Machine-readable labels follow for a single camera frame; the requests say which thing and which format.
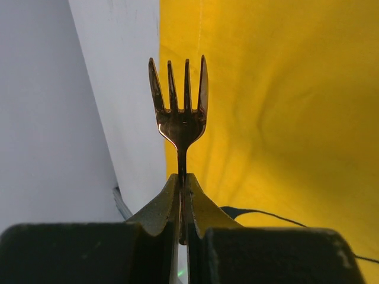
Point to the copper fork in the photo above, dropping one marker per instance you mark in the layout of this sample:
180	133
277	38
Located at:
181	127

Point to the yellow Pikachu placemat cloth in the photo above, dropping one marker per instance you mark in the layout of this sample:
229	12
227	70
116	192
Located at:
292	126

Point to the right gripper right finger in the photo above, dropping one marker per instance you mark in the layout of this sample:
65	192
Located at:
220	250

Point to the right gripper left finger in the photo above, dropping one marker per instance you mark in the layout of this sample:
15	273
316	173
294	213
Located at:
143	249

